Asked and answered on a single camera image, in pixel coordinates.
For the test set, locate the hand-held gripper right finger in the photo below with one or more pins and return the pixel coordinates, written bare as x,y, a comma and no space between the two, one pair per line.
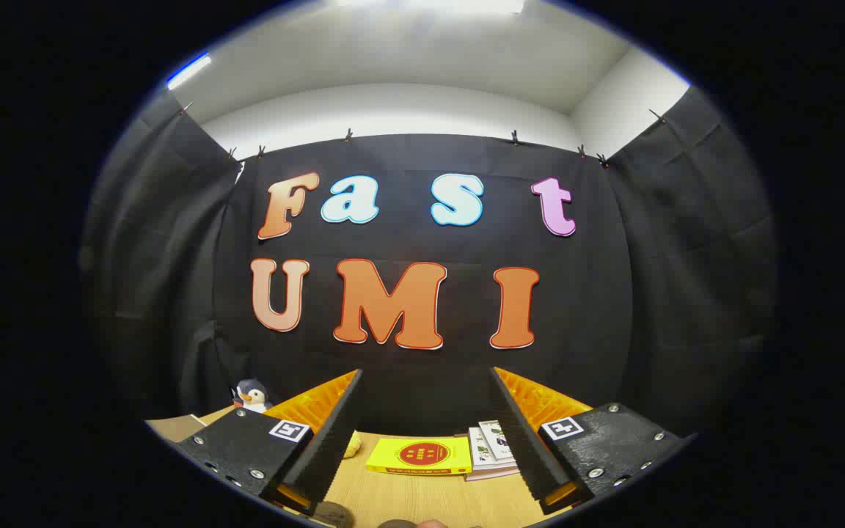
521,440

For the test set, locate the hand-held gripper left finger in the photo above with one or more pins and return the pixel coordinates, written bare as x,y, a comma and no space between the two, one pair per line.
334,440

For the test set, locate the brown fuzzy shoe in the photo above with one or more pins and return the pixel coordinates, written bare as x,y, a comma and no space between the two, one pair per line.
334,515
397,524

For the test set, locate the beige fabric storage box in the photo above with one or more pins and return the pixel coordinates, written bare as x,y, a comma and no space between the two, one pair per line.
173,427

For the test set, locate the yellow bun-shaped plush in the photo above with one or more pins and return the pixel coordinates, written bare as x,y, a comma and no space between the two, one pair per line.
352,444

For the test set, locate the yellow book with red circle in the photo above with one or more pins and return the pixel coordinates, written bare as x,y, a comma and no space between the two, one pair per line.
419,455

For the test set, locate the penguin plush toy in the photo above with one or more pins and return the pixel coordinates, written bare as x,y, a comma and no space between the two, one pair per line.
254,398

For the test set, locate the black backdrop cloth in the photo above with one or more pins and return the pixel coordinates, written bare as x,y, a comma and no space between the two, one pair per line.
408,242

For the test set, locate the row of black cloth clips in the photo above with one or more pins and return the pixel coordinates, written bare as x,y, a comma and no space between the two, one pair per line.
348,135

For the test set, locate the ceiling light strip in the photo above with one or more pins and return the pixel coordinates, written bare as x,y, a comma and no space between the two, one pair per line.
188,71

